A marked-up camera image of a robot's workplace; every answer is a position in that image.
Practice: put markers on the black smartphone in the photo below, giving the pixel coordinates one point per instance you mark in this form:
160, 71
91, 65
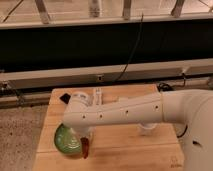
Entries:
65, 98

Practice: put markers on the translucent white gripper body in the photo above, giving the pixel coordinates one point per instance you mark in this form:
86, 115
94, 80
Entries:
88, 133

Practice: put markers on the white remote control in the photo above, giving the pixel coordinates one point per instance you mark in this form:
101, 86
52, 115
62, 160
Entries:
97, 96

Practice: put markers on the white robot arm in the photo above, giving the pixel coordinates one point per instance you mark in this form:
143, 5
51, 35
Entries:
192, 108

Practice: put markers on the green ceramic bowl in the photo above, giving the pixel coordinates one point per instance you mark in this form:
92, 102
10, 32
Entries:
66, 141

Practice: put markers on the small white cup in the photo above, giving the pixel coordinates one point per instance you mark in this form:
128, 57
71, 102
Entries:
146, 129

